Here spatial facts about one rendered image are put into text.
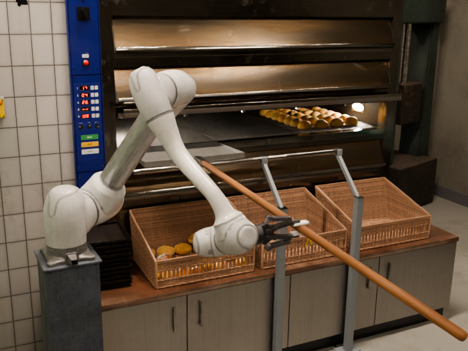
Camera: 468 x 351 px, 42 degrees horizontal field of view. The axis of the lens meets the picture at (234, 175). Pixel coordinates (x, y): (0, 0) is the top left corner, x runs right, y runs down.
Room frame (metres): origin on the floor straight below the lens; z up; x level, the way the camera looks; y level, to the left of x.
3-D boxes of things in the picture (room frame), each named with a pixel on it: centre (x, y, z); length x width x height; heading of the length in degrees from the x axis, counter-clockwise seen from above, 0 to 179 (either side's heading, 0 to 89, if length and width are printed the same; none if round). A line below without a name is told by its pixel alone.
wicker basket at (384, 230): (3.61, -0.86, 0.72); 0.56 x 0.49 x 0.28; 115
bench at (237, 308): (3.27, -0.20, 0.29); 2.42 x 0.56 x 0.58; 116
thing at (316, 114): (4.22, -0.51, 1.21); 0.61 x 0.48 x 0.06; 26
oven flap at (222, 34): (3.58, -0.18, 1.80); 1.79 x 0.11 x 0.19; 116
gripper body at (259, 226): (2.04, -0.10, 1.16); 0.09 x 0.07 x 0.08; 116
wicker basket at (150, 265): (3.08, 0.23, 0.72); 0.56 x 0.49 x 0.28; 115
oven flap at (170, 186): (3.58, -0.18, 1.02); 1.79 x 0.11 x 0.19; 116
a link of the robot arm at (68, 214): (2.21, 0.64, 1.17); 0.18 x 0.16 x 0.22; 156
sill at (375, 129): (3.60, -0.17, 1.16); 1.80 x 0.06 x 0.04; 116
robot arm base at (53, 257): (2.18, 0.64, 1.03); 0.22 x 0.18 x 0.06; 27
